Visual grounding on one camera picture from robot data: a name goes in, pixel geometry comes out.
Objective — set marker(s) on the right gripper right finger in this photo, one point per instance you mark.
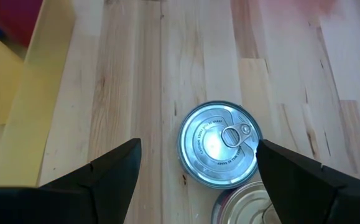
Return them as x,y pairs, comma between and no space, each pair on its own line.
310,196

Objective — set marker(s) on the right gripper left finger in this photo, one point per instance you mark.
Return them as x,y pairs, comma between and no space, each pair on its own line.
105,193

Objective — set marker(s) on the blue-labelled tin can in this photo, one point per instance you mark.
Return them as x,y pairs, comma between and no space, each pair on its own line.
214,155

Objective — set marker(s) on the red-labelled tin can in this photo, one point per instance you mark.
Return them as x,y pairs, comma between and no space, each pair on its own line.
242,208

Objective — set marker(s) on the yellow translucent plastic tray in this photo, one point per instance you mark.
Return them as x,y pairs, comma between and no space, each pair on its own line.
43,93

